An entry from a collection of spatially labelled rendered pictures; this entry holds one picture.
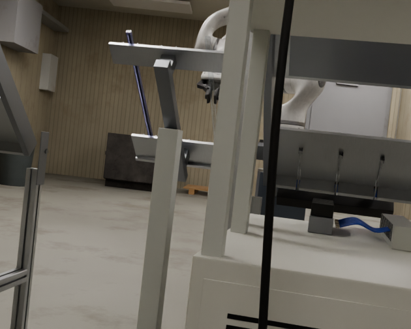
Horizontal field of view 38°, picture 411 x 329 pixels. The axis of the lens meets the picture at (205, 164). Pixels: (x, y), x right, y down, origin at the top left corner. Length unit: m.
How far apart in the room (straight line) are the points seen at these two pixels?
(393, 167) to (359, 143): 0.13
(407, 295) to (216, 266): 0.26
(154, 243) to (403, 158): 0.73
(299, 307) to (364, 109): 9.27
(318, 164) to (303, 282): 0.91
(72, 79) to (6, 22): 2.58
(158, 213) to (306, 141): 0.47
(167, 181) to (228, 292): 0.90
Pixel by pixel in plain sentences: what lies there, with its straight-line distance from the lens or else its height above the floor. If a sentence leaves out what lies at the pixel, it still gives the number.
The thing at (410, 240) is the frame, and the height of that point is 0.64.
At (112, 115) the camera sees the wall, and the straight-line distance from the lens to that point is 10.04.
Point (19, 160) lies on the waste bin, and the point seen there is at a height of 0.32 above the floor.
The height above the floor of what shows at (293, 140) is 0.82.
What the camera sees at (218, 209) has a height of 0.69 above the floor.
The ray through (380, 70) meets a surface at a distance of 1.42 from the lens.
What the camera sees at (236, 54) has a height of 0.91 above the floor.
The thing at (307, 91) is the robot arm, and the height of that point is 1.01.
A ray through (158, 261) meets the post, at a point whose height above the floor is 0.43.
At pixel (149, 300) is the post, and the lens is 1.77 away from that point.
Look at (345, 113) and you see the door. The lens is 9.99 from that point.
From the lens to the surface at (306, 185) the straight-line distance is 1.74.
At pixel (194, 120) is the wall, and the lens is 9.86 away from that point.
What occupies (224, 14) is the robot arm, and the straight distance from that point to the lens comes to 1.95.
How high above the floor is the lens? 0.78
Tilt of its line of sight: 2 degrees down
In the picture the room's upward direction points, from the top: 6 degrees clockwise
